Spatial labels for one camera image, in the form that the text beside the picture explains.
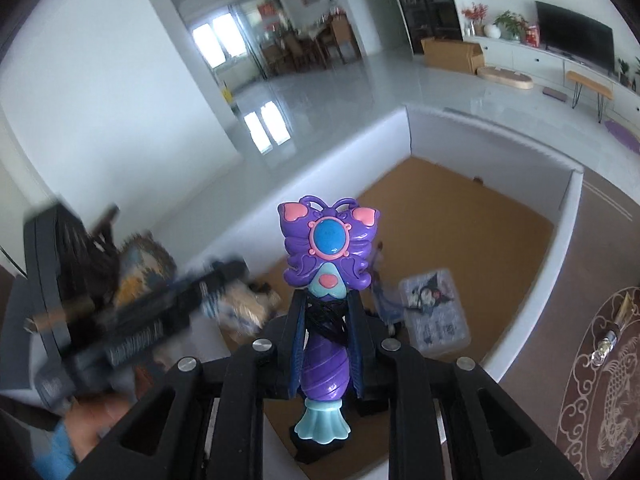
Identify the long black box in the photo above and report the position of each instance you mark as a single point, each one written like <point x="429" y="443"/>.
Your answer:
<point x="150" y="320"/>

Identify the blue and yellow blurred packet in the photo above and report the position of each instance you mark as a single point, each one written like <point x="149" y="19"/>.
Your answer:
<point x="145" y="275"/>

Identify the oval wooden board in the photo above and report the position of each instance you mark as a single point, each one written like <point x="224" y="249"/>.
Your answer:
<point x="505" y="78"/>

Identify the cardboard box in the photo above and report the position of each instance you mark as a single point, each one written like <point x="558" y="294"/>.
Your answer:
<point x="450" y="55"/>

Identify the white television cabinet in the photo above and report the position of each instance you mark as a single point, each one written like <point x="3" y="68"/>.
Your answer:
<point x="545" y="62"/>

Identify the red package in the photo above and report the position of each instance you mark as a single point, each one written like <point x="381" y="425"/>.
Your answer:
<point x="531" y="36"/>

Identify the person's left hand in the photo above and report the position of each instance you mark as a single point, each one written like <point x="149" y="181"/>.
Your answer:
<point x="97" y="425"/>

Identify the black display cabinet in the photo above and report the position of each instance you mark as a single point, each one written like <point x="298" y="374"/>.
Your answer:
<point x="425" y="5"/>

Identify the wooden bench with metal legs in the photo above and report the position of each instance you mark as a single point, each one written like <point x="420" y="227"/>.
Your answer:
<point x="589" y="82"/>

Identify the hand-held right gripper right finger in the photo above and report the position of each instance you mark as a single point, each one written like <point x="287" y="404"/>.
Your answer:
<point x="356" y="325"/>

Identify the purple butterfly toy wand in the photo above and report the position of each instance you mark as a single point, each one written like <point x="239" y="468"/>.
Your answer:
<point x="325" y="260"/>

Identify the cartoon print plastic floss box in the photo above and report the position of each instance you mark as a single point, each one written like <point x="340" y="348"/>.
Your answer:
<point x="435" y="320"/>

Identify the green potted plant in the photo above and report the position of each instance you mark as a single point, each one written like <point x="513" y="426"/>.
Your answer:
<point x="511" y="22"/>

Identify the dining table with chairs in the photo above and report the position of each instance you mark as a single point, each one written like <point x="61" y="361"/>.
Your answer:
<point x="320" y="40"/>

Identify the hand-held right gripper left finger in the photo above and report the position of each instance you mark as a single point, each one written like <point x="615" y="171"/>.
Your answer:
<point x="298" y="325"/>

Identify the white round vase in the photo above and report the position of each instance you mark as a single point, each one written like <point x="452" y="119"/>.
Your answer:
<point x="492" y="31"/>

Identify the purple floor mat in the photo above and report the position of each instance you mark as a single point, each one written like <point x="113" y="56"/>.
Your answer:
<point x="625" y="136"/>

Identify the large white storage box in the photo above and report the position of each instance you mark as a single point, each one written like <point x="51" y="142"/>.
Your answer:
<point x="475" y="150"/>

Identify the black television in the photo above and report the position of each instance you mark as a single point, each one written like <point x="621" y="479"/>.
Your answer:
<point x="575" y="35"/>

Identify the red flower arrangement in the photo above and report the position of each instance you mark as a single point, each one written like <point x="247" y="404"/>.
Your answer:
<point x="474" y="14"/>

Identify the leafy potted plant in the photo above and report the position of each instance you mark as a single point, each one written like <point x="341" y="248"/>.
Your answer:
<point x="627" y="70"/>

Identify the small clear glass object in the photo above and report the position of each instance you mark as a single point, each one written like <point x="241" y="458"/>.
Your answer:
<point x="602" y="350"/>

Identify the blue clear frame glasses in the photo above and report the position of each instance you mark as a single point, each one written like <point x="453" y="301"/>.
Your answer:
<point x="385" y="300"/>

